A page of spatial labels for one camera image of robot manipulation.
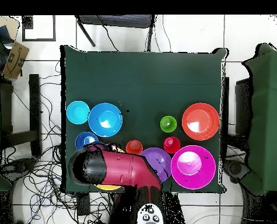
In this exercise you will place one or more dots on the sky blue bowl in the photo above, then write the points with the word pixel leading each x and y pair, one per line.
pixel 98 112

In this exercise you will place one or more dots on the purple bowl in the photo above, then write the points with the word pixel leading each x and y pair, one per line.
pixel 159 161

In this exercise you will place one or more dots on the large pink bowl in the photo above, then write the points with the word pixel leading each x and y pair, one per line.
pixel 193 167

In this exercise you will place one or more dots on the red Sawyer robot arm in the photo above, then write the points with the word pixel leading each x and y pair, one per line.
pixel 124 168

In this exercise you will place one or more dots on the orange cup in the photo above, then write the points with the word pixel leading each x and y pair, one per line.
pixel 134 147

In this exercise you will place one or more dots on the green cup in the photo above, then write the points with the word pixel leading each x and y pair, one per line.
pixel 168 124

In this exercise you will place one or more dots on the red cup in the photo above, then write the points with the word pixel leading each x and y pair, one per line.
pixel 172 144

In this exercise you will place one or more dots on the dark green tablecloth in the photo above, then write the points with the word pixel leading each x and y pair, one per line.
pixel 140 77

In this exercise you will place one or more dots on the small dark blue bowl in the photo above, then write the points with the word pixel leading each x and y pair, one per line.
pixel 85 140

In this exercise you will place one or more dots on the small cyan ribbed bowl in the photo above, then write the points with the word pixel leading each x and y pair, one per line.
pixel 78 112

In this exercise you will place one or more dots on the orange bowl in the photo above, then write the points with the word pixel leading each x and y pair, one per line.
pixel 200 121

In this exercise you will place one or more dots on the large yellow bowl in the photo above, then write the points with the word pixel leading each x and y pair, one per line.
pixel 108 187

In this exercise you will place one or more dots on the black power strip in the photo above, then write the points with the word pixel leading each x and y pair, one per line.
pixel 83 204

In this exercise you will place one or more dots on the black H-shaped stand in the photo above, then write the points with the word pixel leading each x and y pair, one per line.
pixel 34 112
pixel 243 107

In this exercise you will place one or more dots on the black folding chair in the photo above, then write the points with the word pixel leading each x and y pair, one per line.
pixel 114 21

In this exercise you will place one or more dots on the cardboard box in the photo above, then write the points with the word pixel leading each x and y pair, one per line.
pixel 15 60

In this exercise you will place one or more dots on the beige board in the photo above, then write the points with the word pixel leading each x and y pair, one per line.
pixel 13 28

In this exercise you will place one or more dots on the black square frame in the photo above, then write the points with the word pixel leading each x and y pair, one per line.
pixel 39 40

